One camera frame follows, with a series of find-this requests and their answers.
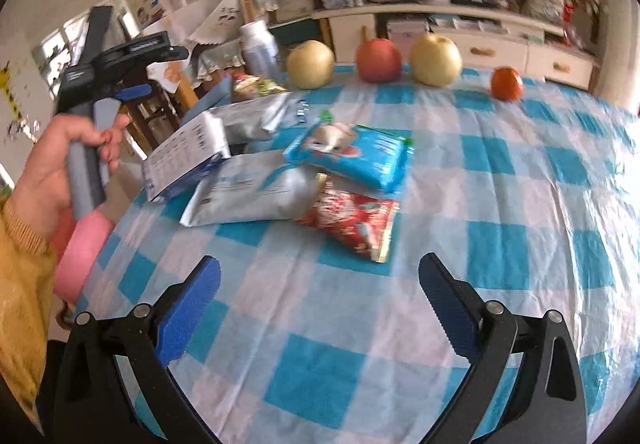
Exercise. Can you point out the white blue plastic bag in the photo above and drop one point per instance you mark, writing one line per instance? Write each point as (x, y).
(301, 111)

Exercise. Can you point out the white silver foil bag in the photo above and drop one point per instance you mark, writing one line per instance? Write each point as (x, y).
(253, 120)

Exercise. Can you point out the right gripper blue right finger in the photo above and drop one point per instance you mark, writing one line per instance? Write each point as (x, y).
(457, 306)

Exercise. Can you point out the yellow sleeved left forearm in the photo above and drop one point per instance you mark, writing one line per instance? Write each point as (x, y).
(26, 289)

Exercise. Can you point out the blue cartoon snack packet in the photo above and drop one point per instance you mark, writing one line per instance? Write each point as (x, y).
(370, 157)

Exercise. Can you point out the white tv cabinet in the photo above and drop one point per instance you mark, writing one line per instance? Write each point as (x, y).
(486, 38)

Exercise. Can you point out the red apple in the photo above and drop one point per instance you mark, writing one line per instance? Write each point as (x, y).
(378, 61)

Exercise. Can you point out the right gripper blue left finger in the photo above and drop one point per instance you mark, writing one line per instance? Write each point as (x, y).
(181, 307)

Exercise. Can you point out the left yellow pear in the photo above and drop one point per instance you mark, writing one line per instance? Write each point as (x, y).
(310, 65)

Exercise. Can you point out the blue white milk carton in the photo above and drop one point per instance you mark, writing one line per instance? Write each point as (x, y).
(185, 158)

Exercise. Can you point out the yellow pear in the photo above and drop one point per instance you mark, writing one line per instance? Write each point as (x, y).
(310, 65)
(435, 60)

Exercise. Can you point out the white grey foil bag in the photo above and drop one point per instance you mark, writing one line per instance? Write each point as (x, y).
(259, 186)

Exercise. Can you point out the small orange tangerine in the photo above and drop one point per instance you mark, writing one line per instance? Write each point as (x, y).
(506, 84)

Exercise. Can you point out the pink plastic trash bucket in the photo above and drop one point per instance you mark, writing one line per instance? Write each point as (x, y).
(77, 245)

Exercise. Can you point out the white milk bottle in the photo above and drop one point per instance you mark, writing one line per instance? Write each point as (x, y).
(260, 51)

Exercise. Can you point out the right yellow pear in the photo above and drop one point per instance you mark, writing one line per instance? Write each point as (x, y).
(435, 60)

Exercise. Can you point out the blue checkered tablecloth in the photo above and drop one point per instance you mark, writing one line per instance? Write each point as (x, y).
(535, 204)

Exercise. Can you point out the person's left hand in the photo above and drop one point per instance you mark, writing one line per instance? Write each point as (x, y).
(43, 191)

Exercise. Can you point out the pink storage box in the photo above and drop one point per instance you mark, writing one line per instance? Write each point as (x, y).
(403, 32)

